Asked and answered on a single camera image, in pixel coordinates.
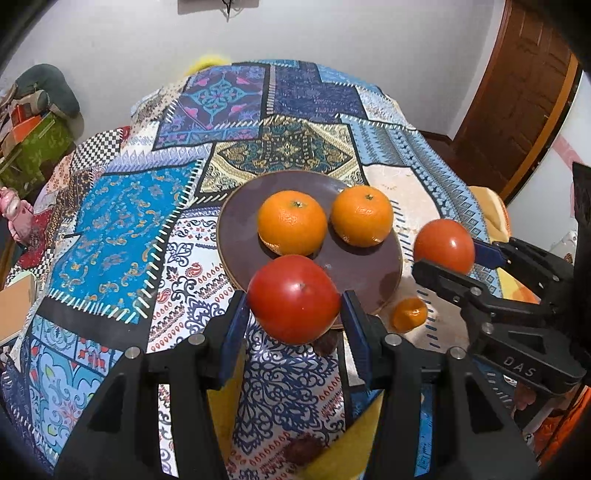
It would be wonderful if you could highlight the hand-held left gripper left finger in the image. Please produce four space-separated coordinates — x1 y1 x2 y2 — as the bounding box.
54 290 250 480

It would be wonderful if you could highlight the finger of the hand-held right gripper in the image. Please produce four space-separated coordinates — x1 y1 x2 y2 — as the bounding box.
473 237 576 332
412 259 587 398

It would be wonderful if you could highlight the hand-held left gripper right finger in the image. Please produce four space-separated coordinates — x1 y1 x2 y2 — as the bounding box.
341 290 542 480

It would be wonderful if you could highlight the small red tomato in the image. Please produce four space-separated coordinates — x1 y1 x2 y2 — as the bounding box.
414 219 476 274

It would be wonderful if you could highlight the brown round plate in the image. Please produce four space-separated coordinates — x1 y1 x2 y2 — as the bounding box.
216 169 404 330

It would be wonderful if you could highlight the large red tomato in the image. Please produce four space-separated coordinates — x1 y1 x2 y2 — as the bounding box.
247 255 343 345

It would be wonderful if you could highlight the dark brown date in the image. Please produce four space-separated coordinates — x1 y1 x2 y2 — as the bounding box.
282 435 325 466
313 331 339 357

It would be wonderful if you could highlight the white panel with pink print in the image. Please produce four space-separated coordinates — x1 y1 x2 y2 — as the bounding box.
505 69 591 259

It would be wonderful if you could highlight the small orange mandarin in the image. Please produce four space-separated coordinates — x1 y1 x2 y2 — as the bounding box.
392 296 428 334

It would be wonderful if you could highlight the large orange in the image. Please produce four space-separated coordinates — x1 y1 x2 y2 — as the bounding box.
257 189 328 257
331 185 394 248

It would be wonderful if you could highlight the brown wooden door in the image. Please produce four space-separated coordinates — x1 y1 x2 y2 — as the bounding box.
450 0 583 200

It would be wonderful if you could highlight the patchwork printed tablecloth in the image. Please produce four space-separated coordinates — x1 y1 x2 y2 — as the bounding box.
0 59 518 480

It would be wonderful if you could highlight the brown cardboard box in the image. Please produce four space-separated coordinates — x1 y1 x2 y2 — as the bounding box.
0 272 38 347

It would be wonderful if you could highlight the pink plush toy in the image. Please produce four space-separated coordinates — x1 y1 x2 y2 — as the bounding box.
0 186 35 244

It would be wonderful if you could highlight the green printed box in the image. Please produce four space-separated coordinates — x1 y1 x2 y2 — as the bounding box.
0 112 77 197

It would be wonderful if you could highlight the grey green cushion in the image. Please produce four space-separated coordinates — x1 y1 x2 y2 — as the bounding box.
9 64 85 134

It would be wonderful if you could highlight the black wall fixture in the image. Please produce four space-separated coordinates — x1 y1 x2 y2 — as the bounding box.
177 0 253 22

